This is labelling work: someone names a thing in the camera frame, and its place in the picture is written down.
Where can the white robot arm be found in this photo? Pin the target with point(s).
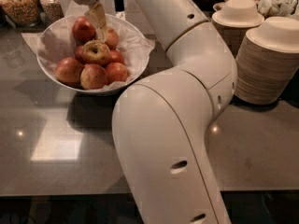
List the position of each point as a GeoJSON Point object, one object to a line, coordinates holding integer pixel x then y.
{"type": "Point", "coordinates": [159, 123]}

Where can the pale red back apple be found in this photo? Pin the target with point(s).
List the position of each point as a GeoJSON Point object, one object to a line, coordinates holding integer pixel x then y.
{"type": "Point", "coordinates": [111, 39]}

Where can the stack paper bowls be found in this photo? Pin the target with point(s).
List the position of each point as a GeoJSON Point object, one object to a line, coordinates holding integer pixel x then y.
{"type": "Point", "coordinates": [267, 60]}
{"type": "Point", "coordinates": [233, 20]}

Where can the right glass cereal jar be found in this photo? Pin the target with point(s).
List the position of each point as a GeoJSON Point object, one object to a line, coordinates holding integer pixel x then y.
{"type": "Point", "coordinates": [52, 9]}

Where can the dark red top apple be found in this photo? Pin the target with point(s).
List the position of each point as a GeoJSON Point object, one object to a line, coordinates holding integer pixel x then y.
{"type": "Point", "coordinates": [83, 30]}

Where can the large white bowl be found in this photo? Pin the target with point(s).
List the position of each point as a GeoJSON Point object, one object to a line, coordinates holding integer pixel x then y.
{"type": "Point", "coordinates": [71, 56]}

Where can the bag of plastic cutlery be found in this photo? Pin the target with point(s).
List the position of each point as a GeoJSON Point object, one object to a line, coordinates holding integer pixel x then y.
{"type": "Point", "coordinates": [281, 8]}

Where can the yellow-red apple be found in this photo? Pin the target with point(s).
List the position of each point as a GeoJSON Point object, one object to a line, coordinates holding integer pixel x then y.
{"type": "Point", "coordinates": [93, 77]}
{"type": "Point", "coordinates": [92, 53]}

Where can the large front left apple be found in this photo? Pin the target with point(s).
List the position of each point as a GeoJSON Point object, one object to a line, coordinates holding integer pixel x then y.
{"type": "Point", "coordinates": [68, 71]}

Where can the left glass cereal jar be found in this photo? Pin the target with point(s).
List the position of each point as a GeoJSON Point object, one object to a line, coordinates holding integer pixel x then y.
{"type": "Point", "coordinates": [22, 12]}

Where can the red left hidden apple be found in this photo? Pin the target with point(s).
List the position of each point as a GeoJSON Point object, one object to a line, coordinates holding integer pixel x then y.
{"type": "Point", "coordinates": [78, 53]}

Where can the red right middle apple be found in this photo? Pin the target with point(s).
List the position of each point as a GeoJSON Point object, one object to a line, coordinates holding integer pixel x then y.
{"type": "Point", "coordinates": [116, 56]}

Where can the small bowl at back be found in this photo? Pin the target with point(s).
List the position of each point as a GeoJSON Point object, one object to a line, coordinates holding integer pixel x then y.
{"type": "Point", "coordinates": [219, 6]}

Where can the glass cereal jar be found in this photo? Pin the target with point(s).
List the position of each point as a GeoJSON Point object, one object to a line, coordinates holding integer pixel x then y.
{"type": "Point", "coordinates": [52, 9]}
{"type": "Point", "coordinates": [22, 12]}

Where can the back stack paper bowls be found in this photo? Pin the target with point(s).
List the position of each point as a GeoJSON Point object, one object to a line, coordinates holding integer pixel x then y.
{"type": "Point", "coordinates": [233, 20]}

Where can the front stack paper bowls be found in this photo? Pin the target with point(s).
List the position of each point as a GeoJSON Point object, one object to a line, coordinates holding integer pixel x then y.
{"type": "Point", "coordinates": [267, 60]}

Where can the front right red apple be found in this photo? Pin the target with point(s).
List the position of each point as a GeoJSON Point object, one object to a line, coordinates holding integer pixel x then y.
{"type": "Point", "coordinates": [116, 72]}

